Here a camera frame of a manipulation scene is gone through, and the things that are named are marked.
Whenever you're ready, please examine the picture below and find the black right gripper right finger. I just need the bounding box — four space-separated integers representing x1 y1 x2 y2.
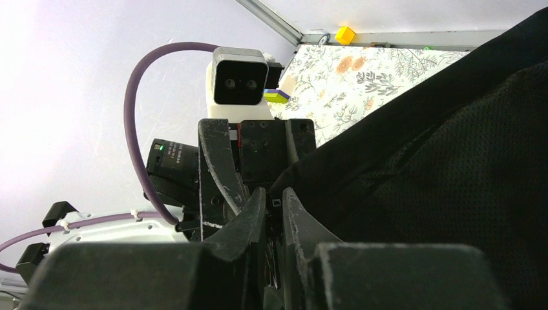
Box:
282 188 509 309

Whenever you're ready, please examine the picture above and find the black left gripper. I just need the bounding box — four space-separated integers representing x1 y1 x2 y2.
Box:
145 118 317 241

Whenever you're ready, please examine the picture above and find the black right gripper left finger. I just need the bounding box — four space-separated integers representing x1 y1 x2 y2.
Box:
20 188 266 309

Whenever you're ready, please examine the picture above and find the black zip-up jacket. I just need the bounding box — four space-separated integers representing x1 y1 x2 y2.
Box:
271 9 547 309

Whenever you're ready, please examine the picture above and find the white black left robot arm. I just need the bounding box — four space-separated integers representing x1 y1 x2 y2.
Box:
16 119 316 309

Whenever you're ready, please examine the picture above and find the green purple toy block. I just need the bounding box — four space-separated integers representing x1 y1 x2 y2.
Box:
264 89 291 103

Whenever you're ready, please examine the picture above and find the floral patterned table mat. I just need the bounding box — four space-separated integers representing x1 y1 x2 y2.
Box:
269 45 466 145

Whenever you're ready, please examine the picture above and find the yellow cube block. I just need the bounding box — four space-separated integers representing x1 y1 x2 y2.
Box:
335 26 356 45

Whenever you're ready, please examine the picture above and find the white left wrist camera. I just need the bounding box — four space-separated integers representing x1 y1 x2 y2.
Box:
205 46 285 123

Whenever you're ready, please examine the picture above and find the aluminium corner frame post left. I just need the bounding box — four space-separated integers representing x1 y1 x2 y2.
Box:
236 0 304 46

